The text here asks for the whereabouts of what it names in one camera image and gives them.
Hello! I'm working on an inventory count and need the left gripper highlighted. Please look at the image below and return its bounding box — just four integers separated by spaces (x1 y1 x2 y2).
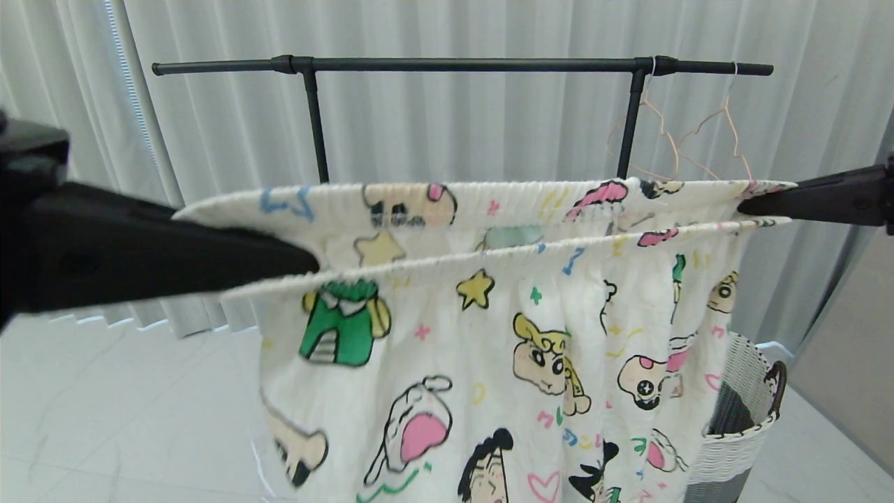
0 178 320 333

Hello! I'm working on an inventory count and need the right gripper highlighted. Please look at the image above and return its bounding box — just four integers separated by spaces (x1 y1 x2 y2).
737 154 894 236

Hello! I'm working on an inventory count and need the pink clothes hanger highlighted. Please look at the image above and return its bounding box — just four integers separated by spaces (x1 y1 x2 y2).
606 73 682 181
681 73 755 181

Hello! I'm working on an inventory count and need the cream printed garment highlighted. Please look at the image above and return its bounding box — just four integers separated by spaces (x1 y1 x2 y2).
171 178 798 503

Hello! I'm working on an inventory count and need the white laundry basket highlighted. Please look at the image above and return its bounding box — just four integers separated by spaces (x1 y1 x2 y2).
688 332 789 503

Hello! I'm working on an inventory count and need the black clothes rack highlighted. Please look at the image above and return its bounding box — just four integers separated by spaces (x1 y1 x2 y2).
152 54 775 184

